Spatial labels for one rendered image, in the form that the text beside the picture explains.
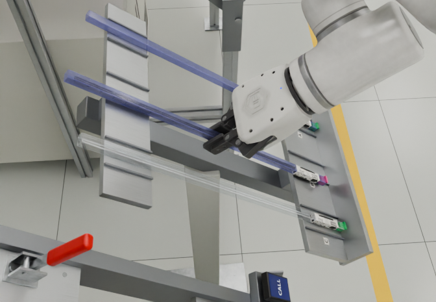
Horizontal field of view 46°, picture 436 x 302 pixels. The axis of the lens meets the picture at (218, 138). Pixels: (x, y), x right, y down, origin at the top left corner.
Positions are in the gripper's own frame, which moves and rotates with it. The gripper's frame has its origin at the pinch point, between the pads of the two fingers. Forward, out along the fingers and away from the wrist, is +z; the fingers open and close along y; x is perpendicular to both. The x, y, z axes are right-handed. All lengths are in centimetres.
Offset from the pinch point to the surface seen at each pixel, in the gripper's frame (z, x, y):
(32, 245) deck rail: 8.9, -24.1, 21.0
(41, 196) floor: 101, 34, -47
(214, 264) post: 32.2, 37.5, 0.5
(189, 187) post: 12.3, 6.8, 0.5
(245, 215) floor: 48, 78, -32
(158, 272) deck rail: 7.2, -6.9, 20.7
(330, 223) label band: -4.4, 23.4, 8.9
